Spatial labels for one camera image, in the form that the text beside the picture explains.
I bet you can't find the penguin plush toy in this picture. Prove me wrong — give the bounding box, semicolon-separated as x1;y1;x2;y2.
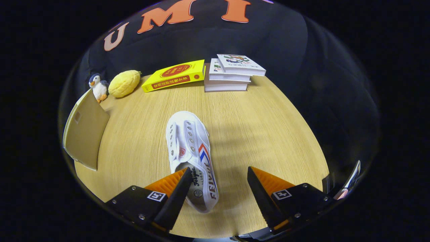
88;73;109;104

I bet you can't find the yellow bread-shaped plush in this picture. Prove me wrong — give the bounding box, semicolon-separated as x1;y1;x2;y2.
108;70;141;98

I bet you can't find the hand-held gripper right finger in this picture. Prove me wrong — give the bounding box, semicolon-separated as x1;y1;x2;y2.
247;166;334;236

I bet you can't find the white canvas shoe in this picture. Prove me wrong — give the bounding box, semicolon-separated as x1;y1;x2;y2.
166;111;219;213

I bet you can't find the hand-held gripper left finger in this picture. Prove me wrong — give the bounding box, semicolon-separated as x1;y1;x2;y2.
105;167;194;233

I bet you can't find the yellow book red label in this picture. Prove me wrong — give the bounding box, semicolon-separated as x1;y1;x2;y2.
141;59;206;93

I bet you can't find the beige fabric storage box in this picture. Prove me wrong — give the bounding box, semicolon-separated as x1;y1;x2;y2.
62;88;110;171

